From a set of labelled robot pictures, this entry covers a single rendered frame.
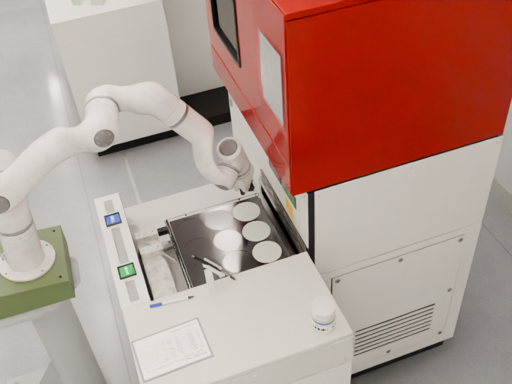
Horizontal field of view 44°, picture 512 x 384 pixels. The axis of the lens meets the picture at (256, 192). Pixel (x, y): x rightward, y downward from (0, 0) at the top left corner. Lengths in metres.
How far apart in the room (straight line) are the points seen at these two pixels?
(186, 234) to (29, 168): 0.62
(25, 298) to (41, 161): 0.53
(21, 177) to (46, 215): 1.93
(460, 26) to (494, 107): 0.37
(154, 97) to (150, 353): 0.74
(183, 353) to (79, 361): 0.88
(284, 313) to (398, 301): 0.74
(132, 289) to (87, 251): 1.54
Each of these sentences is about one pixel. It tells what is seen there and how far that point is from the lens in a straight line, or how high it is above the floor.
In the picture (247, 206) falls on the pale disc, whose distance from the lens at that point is 2.34.
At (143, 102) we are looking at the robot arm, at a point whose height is 1.50.
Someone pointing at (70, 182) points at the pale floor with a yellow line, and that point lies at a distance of 4.07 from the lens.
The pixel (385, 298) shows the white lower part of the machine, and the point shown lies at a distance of 2.49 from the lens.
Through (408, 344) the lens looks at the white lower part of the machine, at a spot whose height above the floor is 0.17.
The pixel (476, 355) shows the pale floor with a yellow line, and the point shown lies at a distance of 3.08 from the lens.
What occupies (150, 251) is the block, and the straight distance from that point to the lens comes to 2.23.
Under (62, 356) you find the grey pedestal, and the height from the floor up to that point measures 0.45.
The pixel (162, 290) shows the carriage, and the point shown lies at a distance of 2.14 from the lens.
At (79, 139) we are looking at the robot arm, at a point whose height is 1.45.
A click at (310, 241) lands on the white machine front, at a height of 1.01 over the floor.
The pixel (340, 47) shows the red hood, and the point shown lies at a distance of 1.65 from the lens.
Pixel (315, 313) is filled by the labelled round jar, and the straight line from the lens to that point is 1.81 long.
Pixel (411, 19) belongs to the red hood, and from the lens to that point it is 1.73.
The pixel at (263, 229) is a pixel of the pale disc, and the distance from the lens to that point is 2.25.
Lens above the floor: 2.52
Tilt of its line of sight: 43 degrees down
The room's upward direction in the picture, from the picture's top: 5 degrees counter-clockwise
